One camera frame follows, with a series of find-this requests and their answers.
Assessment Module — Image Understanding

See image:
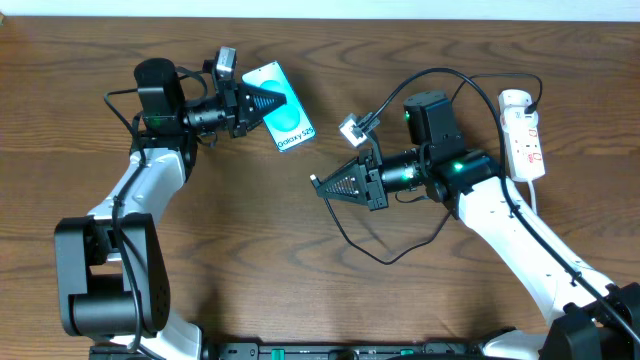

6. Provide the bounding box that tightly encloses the smartphone with teal screen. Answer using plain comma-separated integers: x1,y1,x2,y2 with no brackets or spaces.
242,61,316,152

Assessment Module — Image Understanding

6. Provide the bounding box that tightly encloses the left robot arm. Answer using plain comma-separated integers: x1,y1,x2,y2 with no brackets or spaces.
54,54,287,359

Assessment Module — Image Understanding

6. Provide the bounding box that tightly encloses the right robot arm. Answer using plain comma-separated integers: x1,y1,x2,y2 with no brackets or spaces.
311,91,639,359

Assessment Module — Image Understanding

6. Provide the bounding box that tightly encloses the white charger plug adapter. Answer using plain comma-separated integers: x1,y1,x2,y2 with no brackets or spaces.
498,89,539,129

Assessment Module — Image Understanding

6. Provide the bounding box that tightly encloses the white power strip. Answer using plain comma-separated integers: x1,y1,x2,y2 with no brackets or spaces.
501,107,545,182

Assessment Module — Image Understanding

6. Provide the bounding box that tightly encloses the white power strip cord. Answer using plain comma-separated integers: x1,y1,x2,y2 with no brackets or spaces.
526,180,539,216

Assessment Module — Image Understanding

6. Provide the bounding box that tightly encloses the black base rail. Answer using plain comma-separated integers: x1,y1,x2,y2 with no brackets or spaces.
89,341,501,360

